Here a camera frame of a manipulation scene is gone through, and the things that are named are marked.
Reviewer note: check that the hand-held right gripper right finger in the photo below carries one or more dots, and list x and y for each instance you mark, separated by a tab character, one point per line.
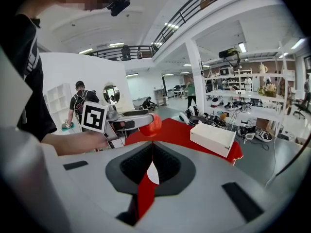
209	203

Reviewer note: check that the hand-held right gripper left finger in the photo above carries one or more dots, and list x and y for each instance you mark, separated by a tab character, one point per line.
92	190

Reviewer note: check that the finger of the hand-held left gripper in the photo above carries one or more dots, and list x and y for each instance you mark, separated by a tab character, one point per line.
134	112
139	119

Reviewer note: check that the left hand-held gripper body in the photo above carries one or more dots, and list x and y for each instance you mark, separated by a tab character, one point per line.
97	118

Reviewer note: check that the red apple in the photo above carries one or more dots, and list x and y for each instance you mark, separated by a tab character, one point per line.
151	126

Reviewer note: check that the white plate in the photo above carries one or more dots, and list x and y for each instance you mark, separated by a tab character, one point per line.
153	175

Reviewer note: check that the person's left forearm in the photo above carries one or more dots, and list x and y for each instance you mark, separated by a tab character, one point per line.
75	143

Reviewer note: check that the wooden cabinet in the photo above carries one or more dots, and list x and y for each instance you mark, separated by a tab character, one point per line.
161	96

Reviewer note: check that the red tablecloth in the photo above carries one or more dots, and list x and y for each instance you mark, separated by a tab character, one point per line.
177	132

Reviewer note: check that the white cubby shelf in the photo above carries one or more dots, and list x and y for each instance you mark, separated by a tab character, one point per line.
58	101

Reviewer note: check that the black round pan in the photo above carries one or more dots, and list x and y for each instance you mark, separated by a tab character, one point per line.
197	121

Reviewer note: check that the white rectangular box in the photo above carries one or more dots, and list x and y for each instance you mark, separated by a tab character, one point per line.
213	138

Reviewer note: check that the person's black shirt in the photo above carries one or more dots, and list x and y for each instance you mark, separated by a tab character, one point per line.
26	86

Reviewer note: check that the black balcony railing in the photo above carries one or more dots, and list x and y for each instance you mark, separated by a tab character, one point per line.
170	30

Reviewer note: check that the white metal shelving rack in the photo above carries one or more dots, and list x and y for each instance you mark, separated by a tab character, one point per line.
252	94

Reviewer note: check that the flower bouquet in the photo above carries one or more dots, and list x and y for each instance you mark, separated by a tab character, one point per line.
267	90

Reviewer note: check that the black office chair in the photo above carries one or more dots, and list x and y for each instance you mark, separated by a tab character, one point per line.
300	109

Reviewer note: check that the white ceramic jug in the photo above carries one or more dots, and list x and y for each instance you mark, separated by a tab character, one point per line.
263	68

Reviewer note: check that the round wall mirror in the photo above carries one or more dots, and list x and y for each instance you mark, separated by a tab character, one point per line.
111	94

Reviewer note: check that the black head camera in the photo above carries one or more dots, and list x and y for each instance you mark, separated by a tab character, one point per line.
119	5

